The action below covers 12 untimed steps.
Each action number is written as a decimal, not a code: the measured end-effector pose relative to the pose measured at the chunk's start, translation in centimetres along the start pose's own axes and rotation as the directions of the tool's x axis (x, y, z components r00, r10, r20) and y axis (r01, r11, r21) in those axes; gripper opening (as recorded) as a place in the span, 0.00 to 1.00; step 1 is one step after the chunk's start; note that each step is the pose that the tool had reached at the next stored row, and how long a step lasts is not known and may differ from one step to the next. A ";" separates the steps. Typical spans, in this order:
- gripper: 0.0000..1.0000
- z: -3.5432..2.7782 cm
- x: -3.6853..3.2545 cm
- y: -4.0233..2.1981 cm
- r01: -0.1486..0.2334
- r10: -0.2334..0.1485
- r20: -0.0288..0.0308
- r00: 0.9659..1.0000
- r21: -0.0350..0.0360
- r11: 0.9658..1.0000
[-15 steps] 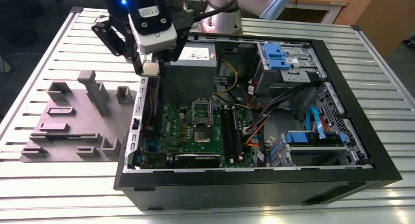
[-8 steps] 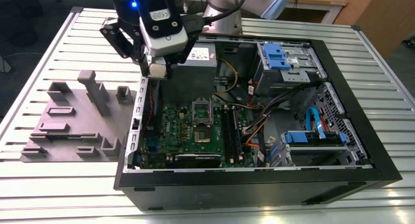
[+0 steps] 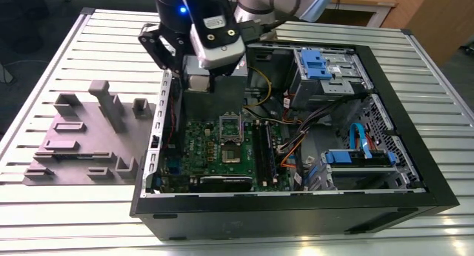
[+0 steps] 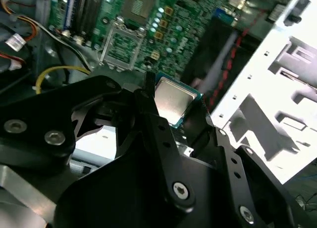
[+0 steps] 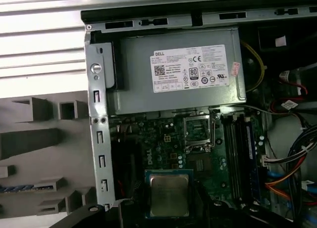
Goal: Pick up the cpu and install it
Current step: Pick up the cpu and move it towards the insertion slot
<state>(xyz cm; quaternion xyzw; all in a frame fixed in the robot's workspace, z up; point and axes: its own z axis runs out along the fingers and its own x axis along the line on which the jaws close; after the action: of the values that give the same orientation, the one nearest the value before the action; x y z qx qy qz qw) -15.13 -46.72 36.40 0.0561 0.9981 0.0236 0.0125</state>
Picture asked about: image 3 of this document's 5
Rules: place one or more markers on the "green motherboard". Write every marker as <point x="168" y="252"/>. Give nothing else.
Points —
<point x="196" y="156"/>

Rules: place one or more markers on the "black table corner cap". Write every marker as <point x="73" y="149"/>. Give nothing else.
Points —
<point x="86" y="11"/>
<point x="405" y="32"/>

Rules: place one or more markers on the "wooden desk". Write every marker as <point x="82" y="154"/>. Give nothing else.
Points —
<point x="369" y="2"/>

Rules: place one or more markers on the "black graphics card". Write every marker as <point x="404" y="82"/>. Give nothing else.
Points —
<point x="221" y="183"/>

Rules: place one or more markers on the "silver drive cage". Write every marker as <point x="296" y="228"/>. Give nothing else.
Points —
<point x="340" y="86"/>

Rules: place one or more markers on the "black office chair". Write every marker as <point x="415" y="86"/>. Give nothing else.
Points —
<point x="25" y="17"/>

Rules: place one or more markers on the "silver disk bay cage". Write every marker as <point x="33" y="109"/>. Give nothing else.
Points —
<point x="365" y="171"/>

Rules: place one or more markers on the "blue plastic drive rail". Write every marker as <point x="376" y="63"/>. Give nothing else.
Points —
<point x="311" y="178"/>

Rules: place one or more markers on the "red paper sticker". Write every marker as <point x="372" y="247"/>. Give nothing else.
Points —
<point x="243" y="63"/>

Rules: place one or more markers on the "hard disk in blue carrier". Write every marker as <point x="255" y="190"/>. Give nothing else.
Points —
<point x="337" y="157"/>

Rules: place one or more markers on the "wooden cabinet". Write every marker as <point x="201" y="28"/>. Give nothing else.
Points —
<point x="436" y="22"/>

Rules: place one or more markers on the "silver CPU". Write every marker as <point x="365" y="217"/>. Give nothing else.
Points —
<point x="199" y="84"/>

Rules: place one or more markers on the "blue motherboard connector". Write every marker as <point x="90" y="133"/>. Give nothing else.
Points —
<point x="173" y="167"/>

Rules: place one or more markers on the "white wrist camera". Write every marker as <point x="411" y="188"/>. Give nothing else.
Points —
<point x="216" y="31"/>

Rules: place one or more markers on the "blue plastic disk carrier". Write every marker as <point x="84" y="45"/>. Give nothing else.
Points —
<point x="313" y="61"/>

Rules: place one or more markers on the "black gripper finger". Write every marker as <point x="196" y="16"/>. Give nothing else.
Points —
<point x="212" y="84"/>
<point x="158" y="42"/>

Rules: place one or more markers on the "grey power supply unit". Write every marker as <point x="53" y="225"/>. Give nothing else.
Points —
<point x="221" y="100"/>

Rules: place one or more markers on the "black chair base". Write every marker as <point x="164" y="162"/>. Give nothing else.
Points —
<point x="467" y="48"/>

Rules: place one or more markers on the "black RAM slot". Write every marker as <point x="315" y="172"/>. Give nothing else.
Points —
<point x="264" y="153"/>
<point x="273" y="153"/>
<point x="269" y="153"/>
<point x="259" y="153"/>

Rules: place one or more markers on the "black PC case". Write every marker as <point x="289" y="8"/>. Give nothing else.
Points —
<point x="296" y="214"/>

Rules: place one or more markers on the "grey parts rack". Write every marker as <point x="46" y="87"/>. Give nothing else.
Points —
<point x="96" y="145"/>

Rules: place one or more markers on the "CPU socket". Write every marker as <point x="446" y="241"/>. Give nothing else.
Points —
<point x="232" y="153"/>

